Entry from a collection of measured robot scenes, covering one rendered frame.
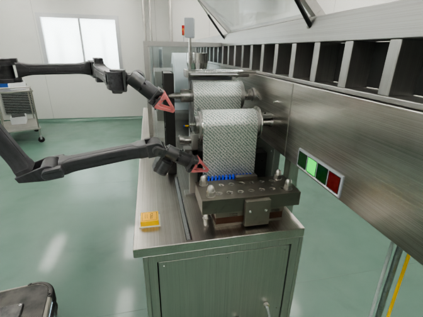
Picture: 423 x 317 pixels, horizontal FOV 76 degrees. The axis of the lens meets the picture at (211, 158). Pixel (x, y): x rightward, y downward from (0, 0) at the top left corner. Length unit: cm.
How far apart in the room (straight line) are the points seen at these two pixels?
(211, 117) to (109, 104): 575
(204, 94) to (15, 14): 603
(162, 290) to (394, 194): 85
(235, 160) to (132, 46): 563
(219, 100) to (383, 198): 86
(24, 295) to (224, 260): 127
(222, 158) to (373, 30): 70
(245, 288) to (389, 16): 104
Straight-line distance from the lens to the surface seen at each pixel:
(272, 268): 124
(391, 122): 74
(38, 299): 196
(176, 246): 103
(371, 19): 83
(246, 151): 119
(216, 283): 120
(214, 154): 116
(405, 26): 75
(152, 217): 113
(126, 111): 678
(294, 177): 152
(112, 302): 212
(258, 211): 108
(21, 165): 112
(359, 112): 81
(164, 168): 113
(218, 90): 135
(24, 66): 150
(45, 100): 708
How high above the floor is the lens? 155
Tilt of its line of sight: 22 degrees down
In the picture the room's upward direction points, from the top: 1 degrees clockwise
